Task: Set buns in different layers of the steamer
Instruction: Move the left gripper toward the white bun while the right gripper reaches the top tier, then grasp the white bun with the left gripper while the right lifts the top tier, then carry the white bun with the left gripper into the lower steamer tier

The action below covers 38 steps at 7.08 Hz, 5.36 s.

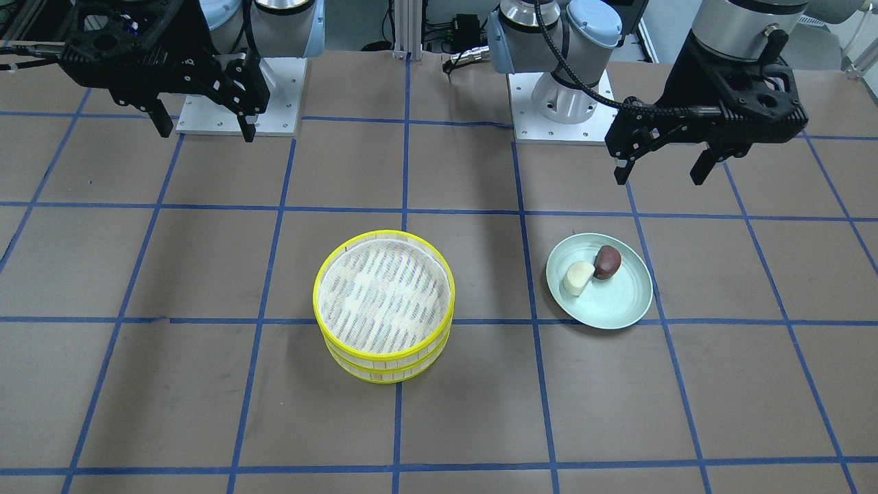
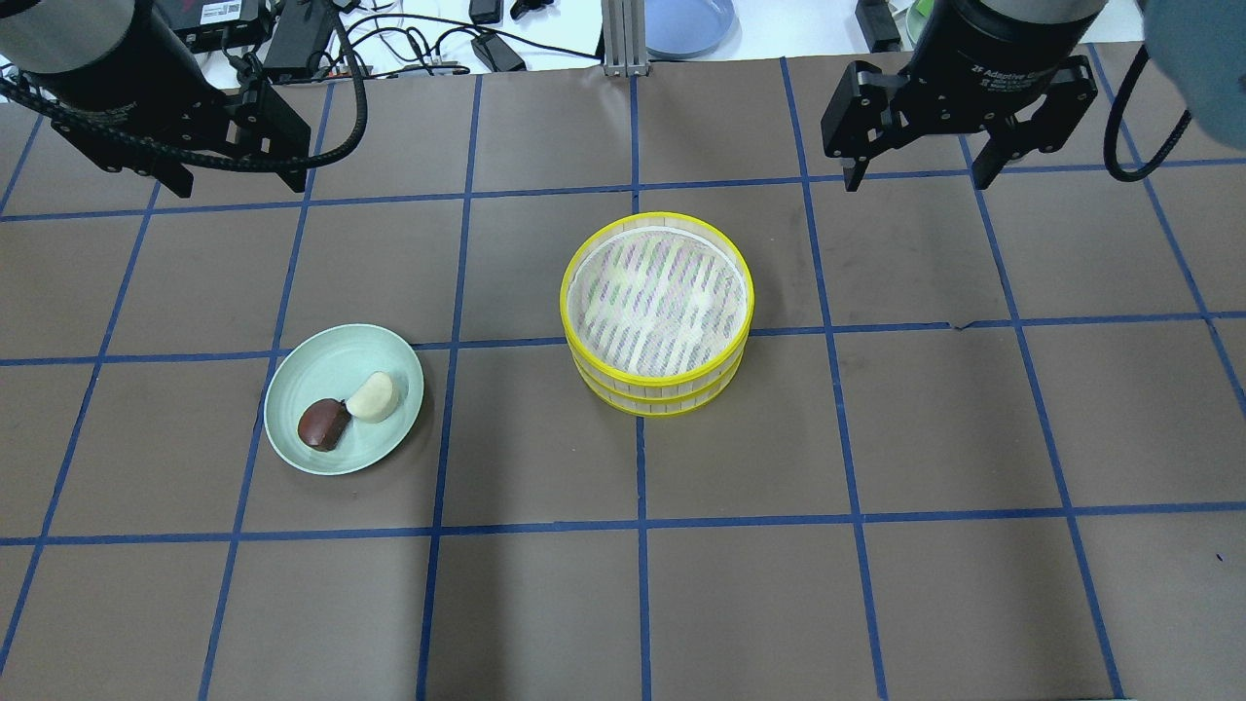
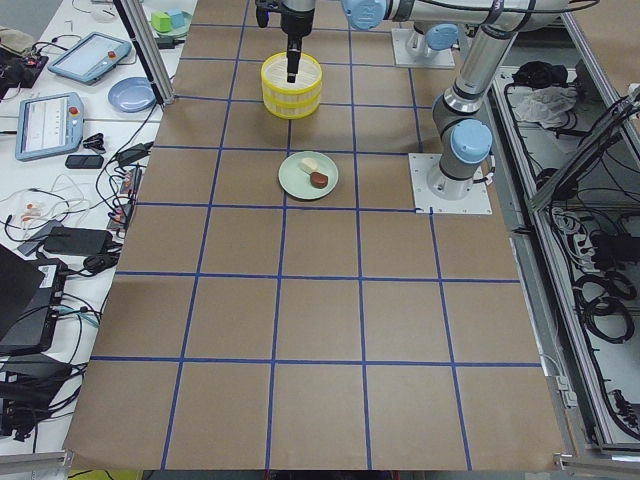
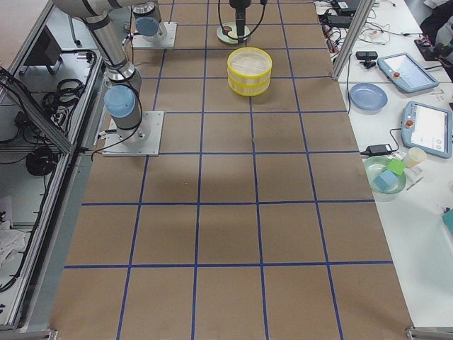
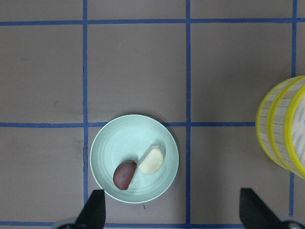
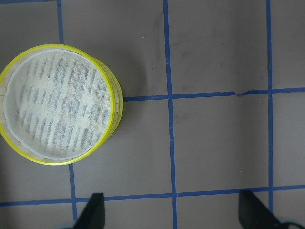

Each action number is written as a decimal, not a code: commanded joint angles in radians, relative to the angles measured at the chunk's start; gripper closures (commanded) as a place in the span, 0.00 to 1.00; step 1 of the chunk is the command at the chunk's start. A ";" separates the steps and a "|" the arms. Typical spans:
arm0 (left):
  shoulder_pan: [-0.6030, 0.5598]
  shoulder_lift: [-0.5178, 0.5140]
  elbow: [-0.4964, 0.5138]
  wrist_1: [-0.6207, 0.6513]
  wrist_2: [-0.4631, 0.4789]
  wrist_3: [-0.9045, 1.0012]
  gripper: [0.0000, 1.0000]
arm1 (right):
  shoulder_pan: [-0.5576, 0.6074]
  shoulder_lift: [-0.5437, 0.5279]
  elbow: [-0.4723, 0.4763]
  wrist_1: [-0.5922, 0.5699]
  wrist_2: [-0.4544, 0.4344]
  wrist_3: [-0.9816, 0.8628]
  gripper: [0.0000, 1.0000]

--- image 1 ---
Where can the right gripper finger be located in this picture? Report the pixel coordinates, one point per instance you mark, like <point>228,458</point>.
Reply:
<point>161,118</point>
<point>248,126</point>

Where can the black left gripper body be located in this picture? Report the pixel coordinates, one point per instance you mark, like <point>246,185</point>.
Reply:
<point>679,84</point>

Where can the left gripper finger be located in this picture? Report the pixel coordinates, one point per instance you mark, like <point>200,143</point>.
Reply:
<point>706,162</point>
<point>625,163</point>

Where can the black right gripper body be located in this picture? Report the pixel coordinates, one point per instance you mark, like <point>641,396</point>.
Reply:
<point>186,42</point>

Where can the dark red bun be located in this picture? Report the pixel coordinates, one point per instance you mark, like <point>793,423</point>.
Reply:
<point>607,262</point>

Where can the white steamed bun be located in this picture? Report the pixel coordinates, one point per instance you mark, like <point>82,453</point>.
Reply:
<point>577,277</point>

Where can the yellow steamer layer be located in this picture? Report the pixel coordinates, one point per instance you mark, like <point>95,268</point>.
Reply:
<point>384,296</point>
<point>394,370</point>

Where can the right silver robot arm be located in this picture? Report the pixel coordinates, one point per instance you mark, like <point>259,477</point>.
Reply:
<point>268,29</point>

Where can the light green plate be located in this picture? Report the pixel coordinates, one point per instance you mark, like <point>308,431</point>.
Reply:
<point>613,303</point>

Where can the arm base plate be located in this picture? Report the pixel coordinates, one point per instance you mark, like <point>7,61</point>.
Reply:
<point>286,81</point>
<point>535,123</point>

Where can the aluminium frame post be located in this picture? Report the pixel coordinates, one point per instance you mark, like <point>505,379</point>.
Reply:
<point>408,30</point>

